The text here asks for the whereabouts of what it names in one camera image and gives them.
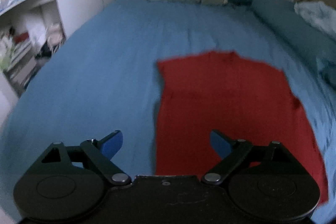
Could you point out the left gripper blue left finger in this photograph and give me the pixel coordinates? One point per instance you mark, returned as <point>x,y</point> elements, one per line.
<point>98,155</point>

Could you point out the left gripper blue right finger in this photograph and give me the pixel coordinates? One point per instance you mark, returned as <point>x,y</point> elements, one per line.
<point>232,153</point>

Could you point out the red knit sweater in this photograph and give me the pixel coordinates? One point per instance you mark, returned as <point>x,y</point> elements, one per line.
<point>241,98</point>

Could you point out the blue bed sheet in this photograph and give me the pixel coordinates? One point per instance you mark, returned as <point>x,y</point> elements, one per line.
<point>105,78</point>

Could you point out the teal folded duvet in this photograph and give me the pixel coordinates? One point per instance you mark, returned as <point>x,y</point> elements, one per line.
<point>316,49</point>

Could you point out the white shelf unit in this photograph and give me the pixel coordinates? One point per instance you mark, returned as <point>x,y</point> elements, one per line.
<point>31,32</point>

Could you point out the light blue blanket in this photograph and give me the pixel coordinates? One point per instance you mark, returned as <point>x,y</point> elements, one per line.
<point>318,15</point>

